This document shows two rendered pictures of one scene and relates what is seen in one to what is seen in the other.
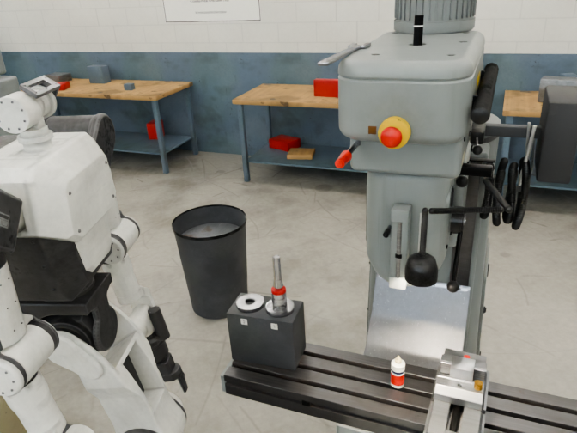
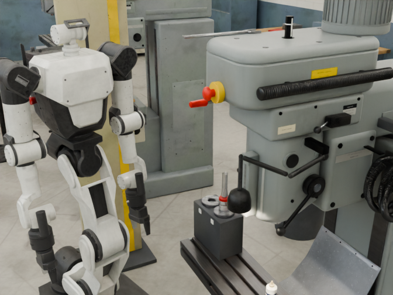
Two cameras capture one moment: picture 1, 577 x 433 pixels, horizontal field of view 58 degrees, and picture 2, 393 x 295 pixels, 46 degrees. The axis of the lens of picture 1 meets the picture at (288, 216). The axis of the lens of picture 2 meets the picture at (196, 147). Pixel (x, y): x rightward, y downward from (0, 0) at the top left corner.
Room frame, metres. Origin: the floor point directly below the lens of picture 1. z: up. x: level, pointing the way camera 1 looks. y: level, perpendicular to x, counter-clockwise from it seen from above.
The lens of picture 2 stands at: (0.00, -0.97, 2.13)
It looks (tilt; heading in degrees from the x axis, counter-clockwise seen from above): 24 degrees down; 41
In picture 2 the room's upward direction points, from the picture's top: straight up
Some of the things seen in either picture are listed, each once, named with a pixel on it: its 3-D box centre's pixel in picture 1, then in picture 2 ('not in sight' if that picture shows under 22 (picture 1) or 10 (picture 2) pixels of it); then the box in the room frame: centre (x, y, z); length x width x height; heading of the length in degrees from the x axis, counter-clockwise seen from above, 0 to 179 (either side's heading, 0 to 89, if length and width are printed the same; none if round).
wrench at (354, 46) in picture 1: (343, 52); (221, 33); (1.09, -0.13, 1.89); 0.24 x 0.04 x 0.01; 154
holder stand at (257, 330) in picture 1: (267, 329); (217, 225); (1.37, 0.09, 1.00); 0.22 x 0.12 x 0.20; 71
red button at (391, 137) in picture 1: (391, 136); (209, 93); (0.95, -0.20, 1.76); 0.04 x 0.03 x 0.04; 67
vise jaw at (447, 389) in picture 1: (458, 392); not in sight; (1.06, -0.43, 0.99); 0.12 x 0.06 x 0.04; 66
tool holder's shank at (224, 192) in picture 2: (277, 272); (224, 185); (1.36, 0.04, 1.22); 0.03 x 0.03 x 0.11
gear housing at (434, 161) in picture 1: (416, 131); (294, 105); (1.22, -0.32, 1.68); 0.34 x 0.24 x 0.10; 157
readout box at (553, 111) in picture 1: (559, 133); not in sight; (1.32, -0.73, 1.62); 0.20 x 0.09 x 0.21; 157
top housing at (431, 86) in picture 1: (416, 80); (290, 64); (1.19, -0.31, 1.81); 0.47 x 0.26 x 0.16; 157
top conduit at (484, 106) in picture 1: (484, 88); (328, 82); (1.15, -0.45, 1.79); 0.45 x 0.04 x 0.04; 157
